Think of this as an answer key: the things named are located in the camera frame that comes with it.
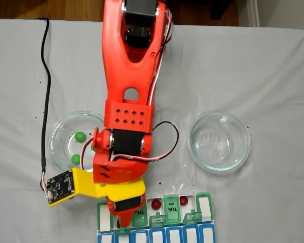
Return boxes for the white baseboard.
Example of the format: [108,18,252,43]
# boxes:
[245,0,260,27]

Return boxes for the camera board on yellow mount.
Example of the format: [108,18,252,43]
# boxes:
[46,170,75,208]

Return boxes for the weekly pill organizer box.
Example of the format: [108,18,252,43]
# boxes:
[95,191,217,243]

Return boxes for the black camera cable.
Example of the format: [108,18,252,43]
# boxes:
[36,17,53,199]

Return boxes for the clear glass bowl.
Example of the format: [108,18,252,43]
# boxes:
[48,110,106,178]
[187,110,251,173]

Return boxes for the white tablecloth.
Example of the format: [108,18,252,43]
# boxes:
[0,18,304,243]

